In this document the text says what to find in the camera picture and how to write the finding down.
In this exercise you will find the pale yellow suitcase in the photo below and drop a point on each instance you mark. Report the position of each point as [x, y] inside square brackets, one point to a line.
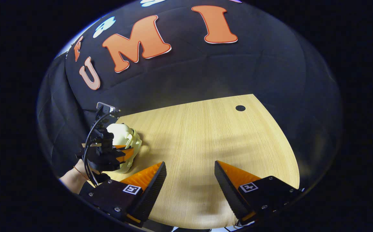
[122, 133]

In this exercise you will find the black backdrop cloth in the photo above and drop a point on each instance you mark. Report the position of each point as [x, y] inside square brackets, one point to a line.
[238, 71]

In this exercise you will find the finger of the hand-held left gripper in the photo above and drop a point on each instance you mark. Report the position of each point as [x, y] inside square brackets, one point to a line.
[124, 154]
[119, 147]

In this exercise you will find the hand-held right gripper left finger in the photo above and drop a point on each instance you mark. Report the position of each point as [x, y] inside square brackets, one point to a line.
[151, 193]

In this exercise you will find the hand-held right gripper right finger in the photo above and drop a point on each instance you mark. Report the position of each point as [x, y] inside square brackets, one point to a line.
[228, 193]

